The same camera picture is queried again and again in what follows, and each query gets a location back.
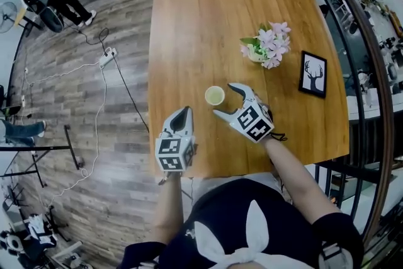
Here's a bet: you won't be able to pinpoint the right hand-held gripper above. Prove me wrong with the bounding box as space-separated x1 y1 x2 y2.
213 82 276 144

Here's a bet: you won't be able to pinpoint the person's dark top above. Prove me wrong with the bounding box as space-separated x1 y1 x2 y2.
118 178 366 269

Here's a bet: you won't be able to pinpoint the person's right forearm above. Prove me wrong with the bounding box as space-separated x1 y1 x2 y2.
263 135 343 226

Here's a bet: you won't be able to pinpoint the person's left forearm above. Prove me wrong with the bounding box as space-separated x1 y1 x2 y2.
150 171 185 245

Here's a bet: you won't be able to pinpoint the black round device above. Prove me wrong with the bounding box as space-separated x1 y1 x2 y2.
40 6 65 32

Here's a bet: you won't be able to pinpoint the white power strip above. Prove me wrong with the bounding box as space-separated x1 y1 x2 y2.
99 47 118 69

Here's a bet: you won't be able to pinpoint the pink flowers in white pot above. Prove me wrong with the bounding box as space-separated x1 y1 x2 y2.
239 21 292 70

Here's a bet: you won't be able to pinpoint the white bow cloth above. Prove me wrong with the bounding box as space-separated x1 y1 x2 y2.
193 199 315 269

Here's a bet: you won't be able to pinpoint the black floor cable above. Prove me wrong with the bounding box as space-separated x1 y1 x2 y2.
71 26 150 133

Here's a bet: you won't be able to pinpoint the white pedestal fan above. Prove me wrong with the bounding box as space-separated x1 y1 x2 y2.
0 1 17 34

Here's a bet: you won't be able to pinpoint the yellow top black leg table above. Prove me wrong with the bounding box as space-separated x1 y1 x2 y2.
15 8 43 31

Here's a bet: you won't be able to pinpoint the black frame glass desk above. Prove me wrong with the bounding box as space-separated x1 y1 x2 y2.
0 124 85 188

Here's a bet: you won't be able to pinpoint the yellow paper cup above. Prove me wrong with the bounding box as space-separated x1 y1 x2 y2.
204 85 225 106

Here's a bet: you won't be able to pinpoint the black railing with wooden handrail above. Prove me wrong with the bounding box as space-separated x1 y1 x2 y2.
254 0 403 249

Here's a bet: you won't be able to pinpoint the white floor cable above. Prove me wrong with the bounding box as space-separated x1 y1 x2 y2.
23 61 108 209

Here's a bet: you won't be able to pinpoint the grey strap buckle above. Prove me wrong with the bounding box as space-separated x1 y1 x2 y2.
319 242 355 269

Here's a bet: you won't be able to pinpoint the dark gripper strap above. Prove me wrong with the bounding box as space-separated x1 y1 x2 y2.
157 171 173 186

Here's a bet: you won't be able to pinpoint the black framed deer picture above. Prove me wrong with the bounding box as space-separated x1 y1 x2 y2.
298 50 328 99

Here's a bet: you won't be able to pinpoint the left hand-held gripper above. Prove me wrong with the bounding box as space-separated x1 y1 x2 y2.
155 106 196 173

